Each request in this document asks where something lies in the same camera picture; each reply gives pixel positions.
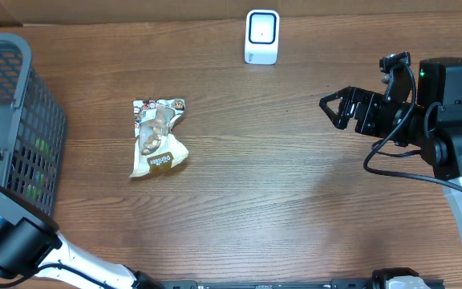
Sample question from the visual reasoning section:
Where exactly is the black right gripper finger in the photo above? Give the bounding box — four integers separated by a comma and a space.
319, 86, 385, 112
328, 99, 357, 129

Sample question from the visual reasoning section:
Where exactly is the beige pastry snack packet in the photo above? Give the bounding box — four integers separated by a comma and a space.
130, 99, 188, 178

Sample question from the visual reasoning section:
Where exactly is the green snack packet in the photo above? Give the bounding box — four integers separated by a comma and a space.
23, 138, 50, 202

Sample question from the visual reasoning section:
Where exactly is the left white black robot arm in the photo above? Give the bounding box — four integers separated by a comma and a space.
0, 154, 161, 288

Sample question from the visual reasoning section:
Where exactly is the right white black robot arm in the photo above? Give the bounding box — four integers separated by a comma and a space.
319, 52, 462, 244

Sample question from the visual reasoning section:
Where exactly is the white barcode scanner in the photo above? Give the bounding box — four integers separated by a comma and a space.
244, 9, 280, 65

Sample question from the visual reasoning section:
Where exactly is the grey plastic mesh basket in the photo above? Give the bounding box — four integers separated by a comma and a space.
0, 33, 67, 215

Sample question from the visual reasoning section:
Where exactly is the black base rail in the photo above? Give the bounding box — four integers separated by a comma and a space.
160, 267, 445, 289

